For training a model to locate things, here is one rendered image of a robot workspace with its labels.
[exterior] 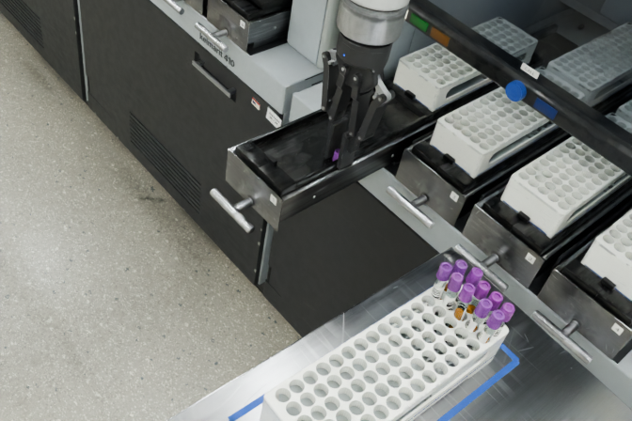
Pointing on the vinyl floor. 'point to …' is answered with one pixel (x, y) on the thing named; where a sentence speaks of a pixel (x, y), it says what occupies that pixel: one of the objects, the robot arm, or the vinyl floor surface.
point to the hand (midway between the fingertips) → (341, 143)
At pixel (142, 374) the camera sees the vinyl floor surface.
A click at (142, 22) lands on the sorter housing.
